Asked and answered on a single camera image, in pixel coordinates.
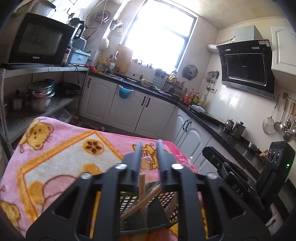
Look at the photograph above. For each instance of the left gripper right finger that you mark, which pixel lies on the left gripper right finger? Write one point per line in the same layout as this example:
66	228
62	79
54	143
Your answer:
209	209

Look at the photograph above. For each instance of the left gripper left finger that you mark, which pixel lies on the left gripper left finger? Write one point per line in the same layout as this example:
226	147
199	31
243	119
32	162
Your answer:
69	217

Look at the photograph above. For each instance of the chopsticks pair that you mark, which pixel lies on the chopsticks pair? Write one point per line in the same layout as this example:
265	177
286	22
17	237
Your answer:
143	197

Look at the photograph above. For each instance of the white kitchen base cabinets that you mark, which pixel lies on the white kitchen base cabinets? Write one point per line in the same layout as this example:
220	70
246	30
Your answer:
146	113

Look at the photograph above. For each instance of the pink cartoon bear blanket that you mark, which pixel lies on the pink cartoon bear blanket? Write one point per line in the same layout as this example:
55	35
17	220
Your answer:
51	155

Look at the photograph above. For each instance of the metal kettle on counter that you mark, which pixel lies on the metal kettle on counter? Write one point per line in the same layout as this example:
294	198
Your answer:
234	128

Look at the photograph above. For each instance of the hanging strainer ladle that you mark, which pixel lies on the hanging strainer ladle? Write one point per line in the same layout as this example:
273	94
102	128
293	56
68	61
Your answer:
268	123

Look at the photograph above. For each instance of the green plastic utensil basket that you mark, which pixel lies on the green plastic utensil basket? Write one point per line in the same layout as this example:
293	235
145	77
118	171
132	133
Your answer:
156	214

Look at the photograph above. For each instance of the black range hood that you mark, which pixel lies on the black range hood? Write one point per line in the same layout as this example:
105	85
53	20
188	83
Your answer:
246	65

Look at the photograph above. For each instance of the stainless steel pot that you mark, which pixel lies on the stainless steel pot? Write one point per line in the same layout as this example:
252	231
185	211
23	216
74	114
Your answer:
39	95

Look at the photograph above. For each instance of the blue hanging plastic bin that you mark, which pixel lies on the blue hanging plastic bin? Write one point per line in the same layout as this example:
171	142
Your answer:
124	92

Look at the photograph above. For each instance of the blue plastic storage box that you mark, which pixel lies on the blue plastic storage box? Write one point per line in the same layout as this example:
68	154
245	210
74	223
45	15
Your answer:
78	57

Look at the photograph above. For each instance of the wooden cutting board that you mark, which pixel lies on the wooden cutting board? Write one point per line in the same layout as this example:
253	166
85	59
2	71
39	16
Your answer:
123	58

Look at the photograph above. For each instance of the black microwave oven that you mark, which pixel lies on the black microwave oven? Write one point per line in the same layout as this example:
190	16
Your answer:
34	39

